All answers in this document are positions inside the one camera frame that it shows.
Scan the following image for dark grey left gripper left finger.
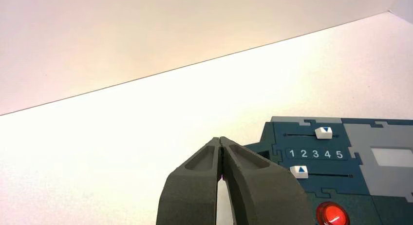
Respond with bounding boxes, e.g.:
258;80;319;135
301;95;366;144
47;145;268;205
156;137;224;225

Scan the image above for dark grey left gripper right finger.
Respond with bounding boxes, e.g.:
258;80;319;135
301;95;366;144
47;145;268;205
220;136;316;225

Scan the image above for white slider cap blue triangle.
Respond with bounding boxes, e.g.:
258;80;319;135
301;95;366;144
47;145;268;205
289;165;309;180
314;127;333;140

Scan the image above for teal and grey control box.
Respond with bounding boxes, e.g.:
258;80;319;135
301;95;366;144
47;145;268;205
244;116;413;225

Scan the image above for red round push button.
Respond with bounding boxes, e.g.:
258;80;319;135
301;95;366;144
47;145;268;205
315;201;351;225

